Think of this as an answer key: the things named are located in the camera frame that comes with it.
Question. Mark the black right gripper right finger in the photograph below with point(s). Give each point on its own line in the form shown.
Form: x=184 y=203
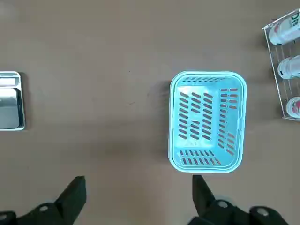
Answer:
x=206 y=206

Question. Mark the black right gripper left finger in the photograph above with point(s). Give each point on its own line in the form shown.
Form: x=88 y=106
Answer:
x=63 y=204

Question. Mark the light blue plastic basket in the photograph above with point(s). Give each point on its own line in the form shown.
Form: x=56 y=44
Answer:
x=194 y=122

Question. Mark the silver digital kitchen scale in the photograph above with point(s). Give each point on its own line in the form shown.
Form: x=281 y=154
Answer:
x=9 y=105

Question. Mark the white plastic bottle pink print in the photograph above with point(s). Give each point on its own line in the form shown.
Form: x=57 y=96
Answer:
x=286 y=30
x=294 y=106
x=290 y=66

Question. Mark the clear acrylic bottle shelf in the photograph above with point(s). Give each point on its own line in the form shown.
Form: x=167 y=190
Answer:
x=274 y=58

